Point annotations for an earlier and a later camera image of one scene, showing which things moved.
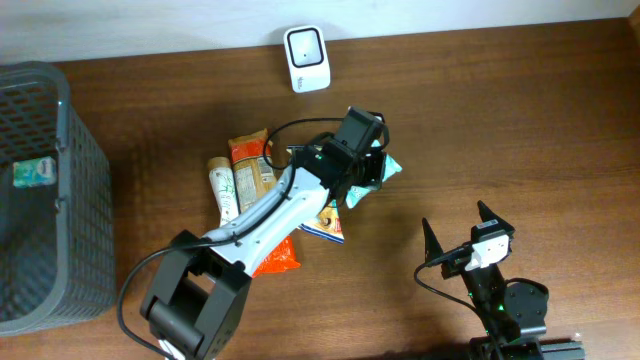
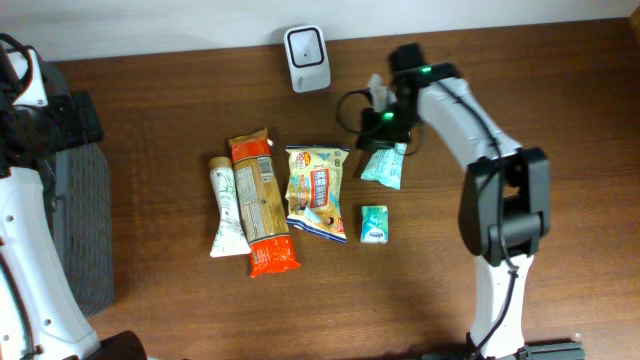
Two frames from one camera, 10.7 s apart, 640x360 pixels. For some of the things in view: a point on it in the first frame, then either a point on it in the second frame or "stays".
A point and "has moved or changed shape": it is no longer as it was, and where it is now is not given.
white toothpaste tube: x=223 y=188 stays
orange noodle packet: x=251 y=174 stays
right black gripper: x=458 y=266 to x=382 y=138
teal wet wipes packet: x=390 y=168 has moved or changed shape
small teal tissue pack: x=35 y=172 has moved or changed shape
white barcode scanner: x=307 y=54 stays
